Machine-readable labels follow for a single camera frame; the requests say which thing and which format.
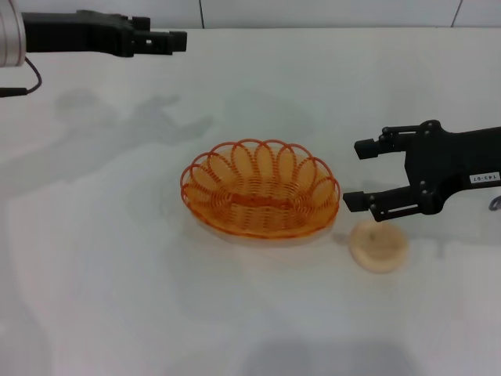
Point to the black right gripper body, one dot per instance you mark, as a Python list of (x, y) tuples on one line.
[(454, 160)]

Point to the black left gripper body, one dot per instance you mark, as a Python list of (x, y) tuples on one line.
[(78, 33)]

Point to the round beige bun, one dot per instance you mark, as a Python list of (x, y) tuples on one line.
[(379, 246)]

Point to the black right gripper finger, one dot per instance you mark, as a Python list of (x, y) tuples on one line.
[(366, 148), (356, 200)]

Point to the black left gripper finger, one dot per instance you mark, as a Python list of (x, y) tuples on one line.
[(164, 42), (141, 23)]

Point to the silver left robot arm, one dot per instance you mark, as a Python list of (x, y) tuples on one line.
[(9, 35)]

